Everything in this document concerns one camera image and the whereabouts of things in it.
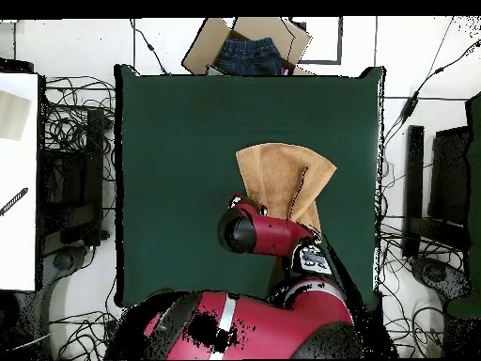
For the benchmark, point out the black rectangular frame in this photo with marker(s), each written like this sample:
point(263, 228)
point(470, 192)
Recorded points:
point(340, 41)

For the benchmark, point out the dark green table cloth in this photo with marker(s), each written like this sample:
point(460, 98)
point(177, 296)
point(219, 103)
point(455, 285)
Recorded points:
point(169, 169)

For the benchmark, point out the black equipment rack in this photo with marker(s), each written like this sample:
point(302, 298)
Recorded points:
point(71, 180)

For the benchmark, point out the tan terry towel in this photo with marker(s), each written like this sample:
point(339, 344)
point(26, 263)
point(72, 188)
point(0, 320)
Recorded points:
point(278, 176)

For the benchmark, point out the blue denim jeans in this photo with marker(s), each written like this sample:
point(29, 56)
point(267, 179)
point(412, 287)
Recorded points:
point(248, 56)

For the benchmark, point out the beige sheet of card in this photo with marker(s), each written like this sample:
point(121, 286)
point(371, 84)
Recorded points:
point(13, 116)

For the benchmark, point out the white side table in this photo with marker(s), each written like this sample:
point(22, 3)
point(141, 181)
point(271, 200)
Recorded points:
point(18, 244)

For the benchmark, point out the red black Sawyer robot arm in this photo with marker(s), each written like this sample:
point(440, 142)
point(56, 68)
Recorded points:
point(263, 323)

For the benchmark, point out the open cardboard box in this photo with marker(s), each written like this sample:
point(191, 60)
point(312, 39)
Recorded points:
point(204, 49)

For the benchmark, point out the black upright bar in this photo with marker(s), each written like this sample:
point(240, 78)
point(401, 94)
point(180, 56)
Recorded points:
point(413, 169)

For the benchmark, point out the black office chair base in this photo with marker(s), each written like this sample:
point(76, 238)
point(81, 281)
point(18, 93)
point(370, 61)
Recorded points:
point(436, 274)
point(64, 261)

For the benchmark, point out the black flat panel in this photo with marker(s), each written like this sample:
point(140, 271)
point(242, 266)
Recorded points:
point(451, 176)

